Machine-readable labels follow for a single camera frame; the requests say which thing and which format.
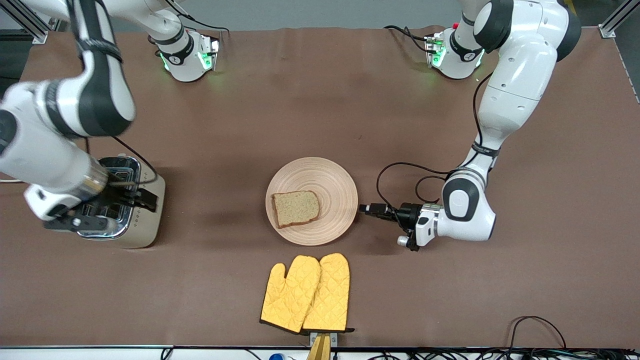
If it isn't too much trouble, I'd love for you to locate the round light wooden plate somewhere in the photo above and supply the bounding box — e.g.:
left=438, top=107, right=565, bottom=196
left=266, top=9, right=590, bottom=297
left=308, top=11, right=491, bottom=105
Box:
left=265, top=157, right=359, bottom=246

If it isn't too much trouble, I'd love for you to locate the brown-crust toast slice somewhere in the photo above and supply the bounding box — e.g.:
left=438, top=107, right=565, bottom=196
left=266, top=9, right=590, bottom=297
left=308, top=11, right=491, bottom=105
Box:
left=271, top=190, right=322, bottom=230

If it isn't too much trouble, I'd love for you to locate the beige chrome two-slot toaster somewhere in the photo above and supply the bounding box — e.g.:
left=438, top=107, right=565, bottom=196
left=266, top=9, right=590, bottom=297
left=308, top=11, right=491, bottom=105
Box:
left=75, top=156, right=166, bottom=249

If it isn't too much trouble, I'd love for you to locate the yellow quilted oven mitt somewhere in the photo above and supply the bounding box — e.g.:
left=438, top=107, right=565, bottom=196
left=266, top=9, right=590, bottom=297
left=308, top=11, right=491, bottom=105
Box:
left=302, top=253, right=355, bottom=334
left=259, top=255, right=322, bottom=335

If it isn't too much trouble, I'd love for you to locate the brown table cover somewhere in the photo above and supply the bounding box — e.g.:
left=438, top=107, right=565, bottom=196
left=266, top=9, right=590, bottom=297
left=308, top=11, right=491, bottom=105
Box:
left=0, top=26, right=640, bottom=349

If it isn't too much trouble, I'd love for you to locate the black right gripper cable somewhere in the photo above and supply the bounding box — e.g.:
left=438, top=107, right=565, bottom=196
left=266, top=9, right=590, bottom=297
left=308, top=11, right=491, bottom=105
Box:
left=112, top=134, right=159, bottom=185

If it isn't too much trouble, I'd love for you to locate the grey metal bracket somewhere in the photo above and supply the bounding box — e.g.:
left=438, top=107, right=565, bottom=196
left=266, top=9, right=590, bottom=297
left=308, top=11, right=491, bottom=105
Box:
left=309, top=331, right=339, bottom=349

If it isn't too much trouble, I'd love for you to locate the black cable bundle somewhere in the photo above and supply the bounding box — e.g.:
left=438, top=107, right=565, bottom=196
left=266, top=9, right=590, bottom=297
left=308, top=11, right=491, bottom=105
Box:
left=331, top=348, right=640, bottom=360

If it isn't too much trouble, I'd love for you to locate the black looped cable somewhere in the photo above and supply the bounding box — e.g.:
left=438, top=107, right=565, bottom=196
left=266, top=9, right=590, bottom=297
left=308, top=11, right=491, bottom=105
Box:
left=507, top=315, right=569, bottom=351

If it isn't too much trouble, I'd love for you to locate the black right arm base cable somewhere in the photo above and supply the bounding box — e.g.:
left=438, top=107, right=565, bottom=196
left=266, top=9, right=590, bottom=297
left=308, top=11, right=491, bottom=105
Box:
left=172, top=12, right=231, bottom=36

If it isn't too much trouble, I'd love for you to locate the black arm base cable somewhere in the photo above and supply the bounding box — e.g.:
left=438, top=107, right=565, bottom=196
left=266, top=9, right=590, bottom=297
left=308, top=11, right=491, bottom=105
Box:
left=384, top=24, right=432, bottom=54
left=172, top=12, right=231, bottom=36

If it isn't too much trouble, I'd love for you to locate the black left arm base cable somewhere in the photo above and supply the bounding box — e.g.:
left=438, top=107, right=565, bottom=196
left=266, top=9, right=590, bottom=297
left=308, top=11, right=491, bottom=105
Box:
left=384, top=24, right=432, bottom=54

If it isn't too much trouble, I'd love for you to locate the aluminium frame post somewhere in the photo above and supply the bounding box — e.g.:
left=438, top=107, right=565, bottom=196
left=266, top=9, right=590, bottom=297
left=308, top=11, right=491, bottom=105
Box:
left=599, top=0, right=640, bottom=39
left=0, top=0, right=51, bottom=45

